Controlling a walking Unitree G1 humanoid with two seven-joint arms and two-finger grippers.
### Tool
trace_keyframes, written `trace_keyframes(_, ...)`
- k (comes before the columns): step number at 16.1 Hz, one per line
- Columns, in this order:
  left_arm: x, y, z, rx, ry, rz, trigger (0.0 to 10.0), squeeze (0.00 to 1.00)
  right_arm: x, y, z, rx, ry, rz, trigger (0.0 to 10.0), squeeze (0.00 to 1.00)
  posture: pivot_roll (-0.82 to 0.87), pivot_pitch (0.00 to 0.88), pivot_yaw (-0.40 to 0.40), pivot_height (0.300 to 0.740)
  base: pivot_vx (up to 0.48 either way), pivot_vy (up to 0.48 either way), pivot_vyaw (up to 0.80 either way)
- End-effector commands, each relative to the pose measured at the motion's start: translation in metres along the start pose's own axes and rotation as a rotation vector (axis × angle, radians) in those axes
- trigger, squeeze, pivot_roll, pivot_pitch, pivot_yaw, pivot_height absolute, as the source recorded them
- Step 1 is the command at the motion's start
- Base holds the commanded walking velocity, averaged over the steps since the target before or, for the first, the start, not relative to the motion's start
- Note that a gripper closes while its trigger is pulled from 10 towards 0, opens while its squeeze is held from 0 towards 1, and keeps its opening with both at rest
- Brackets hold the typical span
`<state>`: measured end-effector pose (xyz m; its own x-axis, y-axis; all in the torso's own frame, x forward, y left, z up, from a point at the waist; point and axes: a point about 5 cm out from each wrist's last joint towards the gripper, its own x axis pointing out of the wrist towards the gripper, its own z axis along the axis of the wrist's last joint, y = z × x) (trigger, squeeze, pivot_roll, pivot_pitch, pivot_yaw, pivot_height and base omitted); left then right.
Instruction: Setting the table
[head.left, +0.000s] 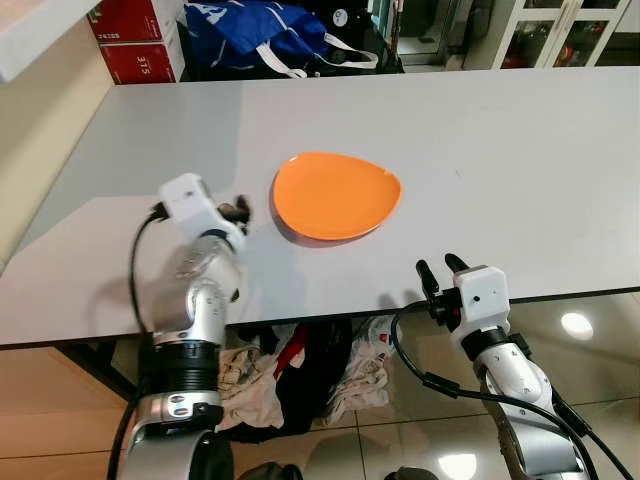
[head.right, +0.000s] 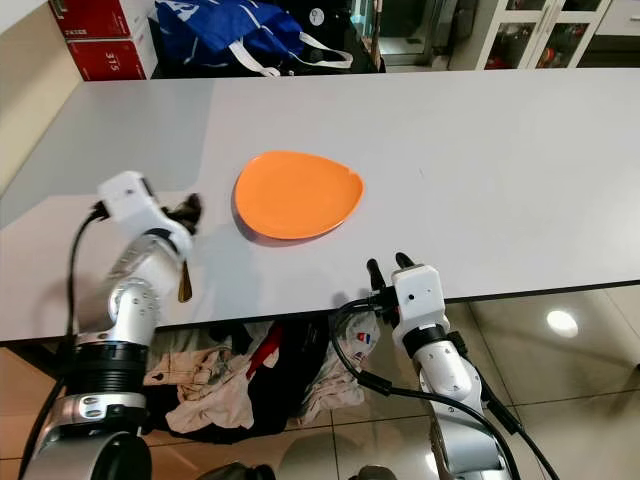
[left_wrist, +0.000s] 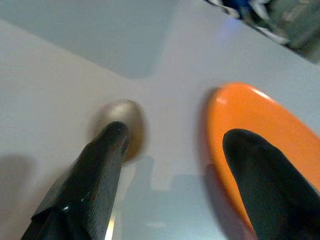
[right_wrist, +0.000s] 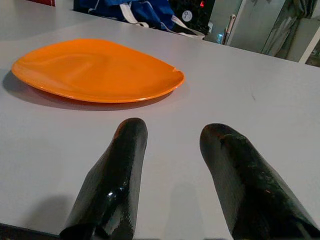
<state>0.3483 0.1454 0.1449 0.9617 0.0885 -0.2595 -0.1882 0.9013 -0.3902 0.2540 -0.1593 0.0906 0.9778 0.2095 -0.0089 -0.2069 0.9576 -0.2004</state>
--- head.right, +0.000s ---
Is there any white printed cloth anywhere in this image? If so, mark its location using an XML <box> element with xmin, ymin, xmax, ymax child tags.
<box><xmin>310</xmin><ymin>311</ymin><xmax>383</xmax><ymax>422</ymax></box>

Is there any black bag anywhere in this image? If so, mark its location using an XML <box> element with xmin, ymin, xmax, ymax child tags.
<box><xmin>238</xmin><ymin>317</ymin><xmax>347</xmax><ymax>442</ymax></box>

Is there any red cloth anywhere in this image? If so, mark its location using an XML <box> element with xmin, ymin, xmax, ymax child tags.
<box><xmin>252</xmin><ymin>324</ymin><xmax>282</xmax><ymax>377</ymax></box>

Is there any red cardboard box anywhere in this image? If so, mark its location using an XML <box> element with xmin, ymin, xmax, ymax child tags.
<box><xmin>49</xmin><ymin>0</ymin><xmax>153</xmax><ymax>42</ymax></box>
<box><xmin>66</xmin><ymin>37</ymin><xmax>159</xmax><ymax>82</ymax></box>

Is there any grey robot right foot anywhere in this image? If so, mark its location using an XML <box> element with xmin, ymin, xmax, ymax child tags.
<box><xmin>344</xmin><ymin>465</ymin><xmax>402</xmax><ymax>480</ymax></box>

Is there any grey robot foot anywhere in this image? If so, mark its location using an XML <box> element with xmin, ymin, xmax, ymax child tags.
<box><xmin>204</xmin><ymin>461</ymin><xmax>267</xmax><ymax>480</ymax></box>
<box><xmin>344</xmin><ymin>465</ymin><xmax>402</xmax><ymax>480</ymax></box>

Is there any beige crumpled cloth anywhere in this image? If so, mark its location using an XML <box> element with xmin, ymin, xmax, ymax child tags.
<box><xmin>142</xmin><ymin>343</ymin><xmax>257</xmax><ymax>434</ymax></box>

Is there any dark table leg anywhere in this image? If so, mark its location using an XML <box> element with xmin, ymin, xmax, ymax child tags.
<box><xmin>0</xmin><ymin>340</ymin><xmax>83</xmax><ymax>387</ymax></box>

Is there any black suitcase with round sticker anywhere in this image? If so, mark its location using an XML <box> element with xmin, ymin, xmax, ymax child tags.
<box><xmin>278</xmin><ymin>0</ymin><xmax>383</xmax><ymax>72</ymax></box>

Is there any grey robot left foot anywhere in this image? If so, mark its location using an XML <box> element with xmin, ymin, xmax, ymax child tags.
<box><xmin>204</xmin><ymin>461</ymin><xmax>267</xmax><ymax>480</ymax></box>

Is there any white raised counter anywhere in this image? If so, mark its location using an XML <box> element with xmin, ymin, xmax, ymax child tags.
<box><xmin>0</xmin><ymin>0</ymin><xmax>49</xmax><ymax>32</ymax></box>

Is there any white glass-door cabinet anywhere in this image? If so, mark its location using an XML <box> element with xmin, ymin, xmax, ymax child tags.
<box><xmin>450</xmin><ymin>0</ymin><xmax>640</xmax><ymax>71</ymax></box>

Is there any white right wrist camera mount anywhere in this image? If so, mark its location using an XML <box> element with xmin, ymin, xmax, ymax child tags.
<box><xmin>389</xmin><ymin>263</ymin><xmax>449</xmax><ymax>347</ymax></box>

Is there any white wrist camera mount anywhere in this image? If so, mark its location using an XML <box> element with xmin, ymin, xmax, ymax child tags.
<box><xmin>97</xmin><ymin>171</ymin><xmax>194</xmax><ymax>263</ymax></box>
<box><xmin>389</xmin><ymin>263</ymin><xmax>449</xmax><ymax>347</ymax></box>

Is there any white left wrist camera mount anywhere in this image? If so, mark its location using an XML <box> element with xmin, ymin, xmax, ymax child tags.
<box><xmin>97</xmin><ymin>171</ymin><xmax>194</xmax><ymax>263</ymax></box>

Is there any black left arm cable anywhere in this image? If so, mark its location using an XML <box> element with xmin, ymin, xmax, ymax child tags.
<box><xmin>67</xmin><ymin>202</ymin><xmax>110</xmax><ymax>342</ymax></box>

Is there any blue bag with white straps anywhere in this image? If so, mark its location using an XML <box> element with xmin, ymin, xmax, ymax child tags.
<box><xmin>154</xmin><ymin>0</ymin><xmax>354</xmax><ymax>79</ymax></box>

